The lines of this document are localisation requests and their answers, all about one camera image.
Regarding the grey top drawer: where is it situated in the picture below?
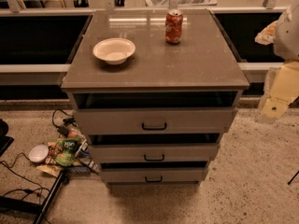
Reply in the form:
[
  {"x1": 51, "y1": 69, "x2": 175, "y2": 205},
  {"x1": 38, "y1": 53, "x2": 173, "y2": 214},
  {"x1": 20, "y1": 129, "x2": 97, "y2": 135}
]
[{"x1": 74, "y1": 108, "x2": 237, "y2": 135}]

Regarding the grey drawer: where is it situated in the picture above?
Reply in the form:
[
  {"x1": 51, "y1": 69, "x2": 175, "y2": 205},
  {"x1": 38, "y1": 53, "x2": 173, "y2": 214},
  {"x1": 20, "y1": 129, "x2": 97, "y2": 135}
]
[
  {"x1": 74, "y1": 108, "x2": 237, "y2": 135},
  {"x1": 89, "y1": 144, "x2": 219, "y2": 163},
  {"x1": 100, "y1": 168, "x2": 207, "y2": 184}
]

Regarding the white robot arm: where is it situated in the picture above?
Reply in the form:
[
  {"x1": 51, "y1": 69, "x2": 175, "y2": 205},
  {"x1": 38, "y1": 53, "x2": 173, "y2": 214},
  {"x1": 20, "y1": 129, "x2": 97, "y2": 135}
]
[{"x1": 255, "y1": 0, "x2": 299, "y2": 122}]

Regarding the grey drawer cabinet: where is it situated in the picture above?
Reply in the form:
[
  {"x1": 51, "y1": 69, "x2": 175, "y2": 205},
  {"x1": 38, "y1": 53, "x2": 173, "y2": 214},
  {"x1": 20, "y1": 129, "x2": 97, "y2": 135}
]
[{"x1": 62, "y1": 10, "x2": 249, "y2": 173}]

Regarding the grey middle drawer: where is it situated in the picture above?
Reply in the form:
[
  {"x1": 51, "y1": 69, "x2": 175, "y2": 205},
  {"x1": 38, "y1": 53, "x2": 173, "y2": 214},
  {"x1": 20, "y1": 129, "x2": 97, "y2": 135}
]
[{"x1": 89, "y1": 144, "x2": 219, "y2": 163}]

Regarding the grey bottom drawer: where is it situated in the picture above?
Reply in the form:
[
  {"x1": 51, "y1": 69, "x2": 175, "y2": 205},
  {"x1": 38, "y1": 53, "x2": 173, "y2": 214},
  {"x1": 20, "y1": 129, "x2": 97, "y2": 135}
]
[{"x1": 100, "y1": 168, "x2": 207, "y2": 184}]

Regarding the white paper bowl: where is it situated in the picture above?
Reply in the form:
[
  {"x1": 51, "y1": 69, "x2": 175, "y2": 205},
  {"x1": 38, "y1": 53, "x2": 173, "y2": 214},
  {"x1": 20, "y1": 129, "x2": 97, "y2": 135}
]
[{"x1": 93, "y1": 38, "x2": 135, "y2": 65}]

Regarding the red soda can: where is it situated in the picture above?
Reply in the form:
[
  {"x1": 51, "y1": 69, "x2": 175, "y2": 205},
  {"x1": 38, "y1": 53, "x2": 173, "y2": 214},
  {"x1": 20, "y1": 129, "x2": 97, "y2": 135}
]
[{"x1": 165, "y1": 9, "x2": 183, "y2": 44}]

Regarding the black power adapter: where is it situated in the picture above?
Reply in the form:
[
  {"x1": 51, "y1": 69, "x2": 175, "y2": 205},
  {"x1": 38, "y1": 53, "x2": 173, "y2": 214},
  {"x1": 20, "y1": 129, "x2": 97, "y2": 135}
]
[{"x1": 57, "y1": 126, "x2": 69, "y2": 136}]

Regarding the brown snack packet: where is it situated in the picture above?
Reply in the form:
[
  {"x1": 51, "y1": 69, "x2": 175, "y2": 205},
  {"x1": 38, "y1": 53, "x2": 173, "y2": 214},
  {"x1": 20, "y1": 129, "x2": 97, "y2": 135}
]
[{"x1": 36, "y1": 164, "x2": 62, "y2": 177}]

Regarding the white bowl on floor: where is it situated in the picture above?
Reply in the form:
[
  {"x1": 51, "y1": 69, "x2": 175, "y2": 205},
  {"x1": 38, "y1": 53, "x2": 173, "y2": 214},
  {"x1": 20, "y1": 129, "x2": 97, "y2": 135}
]
[{"x1": 28, "y1": 145, "x2": 49, "y2": 163}]

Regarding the black stand base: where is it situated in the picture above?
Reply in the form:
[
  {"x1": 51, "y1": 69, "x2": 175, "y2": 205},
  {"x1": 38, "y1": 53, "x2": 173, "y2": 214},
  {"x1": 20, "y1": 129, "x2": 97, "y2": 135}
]
[{"x1": 0, "y1": 171, "x2": 68, "y2": 224}]

